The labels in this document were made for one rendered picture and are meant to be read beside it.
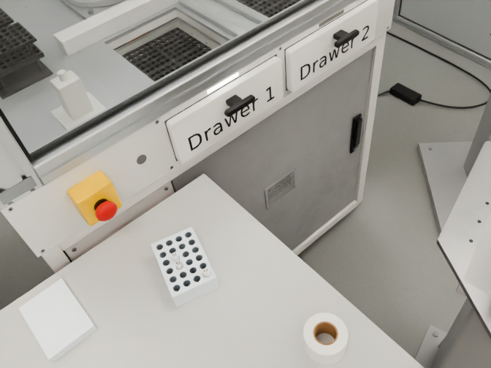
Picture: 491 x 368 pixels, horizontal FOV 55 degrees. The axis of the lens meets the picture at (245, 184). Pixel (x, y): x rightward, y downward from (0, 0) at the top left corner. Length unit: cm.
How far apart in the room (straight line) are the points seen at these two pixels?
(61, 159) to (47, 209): 10
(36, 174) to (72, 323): 26
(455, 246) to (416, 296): 82
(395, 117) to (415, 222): 59
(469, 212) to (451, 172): 107
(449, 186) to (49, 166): 155
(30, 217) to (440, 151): 166
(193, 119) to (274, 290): 36
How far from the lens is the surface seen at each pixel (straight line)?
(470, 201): 103
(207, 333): 85
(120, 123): 88
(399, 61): 266
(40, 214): 92
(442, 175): 205
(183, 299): 86
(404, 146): 219
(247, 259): 90
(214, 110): 97
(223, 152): 111
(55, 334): 91
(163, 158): 98
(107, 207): 87
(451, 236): 96
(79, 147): 86
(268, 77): 104
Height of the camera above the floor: 153
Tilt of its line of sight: 49 degrees down
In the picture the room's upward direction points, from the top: 9 degrees counter-clockwise
